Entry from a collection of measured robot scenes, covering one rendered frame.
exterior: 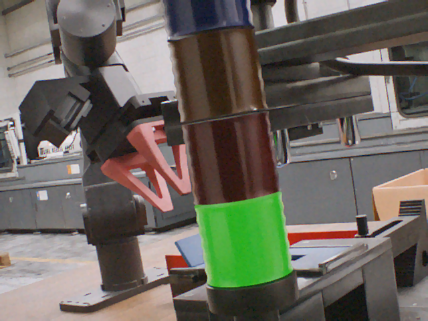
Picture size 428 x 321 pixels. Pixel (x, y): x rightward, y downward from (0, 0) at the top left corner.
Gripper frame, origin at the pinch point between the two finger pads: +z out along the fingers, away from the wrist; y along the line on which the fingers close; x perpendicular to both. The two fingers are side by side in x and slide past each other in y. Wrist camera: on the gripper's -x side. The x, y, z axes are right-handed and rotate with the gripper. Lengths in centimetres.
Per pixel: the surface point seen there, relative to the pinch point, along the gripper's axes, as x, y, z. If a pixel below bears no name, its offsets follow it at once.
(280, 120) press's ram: -7.1, 19.5, 3.9
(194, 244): -1.8, 0.8, 5.7
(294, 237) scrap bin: 23.7, -7.2, 7.8
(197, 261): -2.8, 0.8, 7.3
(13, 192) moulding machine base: 485, -704, -330
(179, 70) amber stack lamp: -28.1, 29.6, 5.7
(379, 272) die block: 5.0, 12.0, 17.4
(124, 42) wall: 683, -547, -460
